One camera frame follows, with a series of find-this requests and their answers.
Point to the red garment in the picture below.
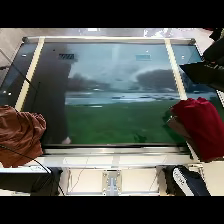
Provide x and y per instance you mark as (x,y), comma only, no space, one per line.
(203,126)

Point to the silver frame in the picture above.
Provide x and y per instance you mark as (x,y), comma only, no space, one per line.
(111,160)

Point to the black garment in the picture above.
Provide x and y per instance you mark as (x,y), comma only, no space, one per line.
(215,50)

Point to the dark brown garment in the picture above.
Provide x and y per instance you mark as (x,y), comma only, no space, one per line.
(178,126)

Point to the brown T-shirt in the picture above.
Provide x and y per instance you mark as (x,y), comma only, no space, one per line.
(20,133)

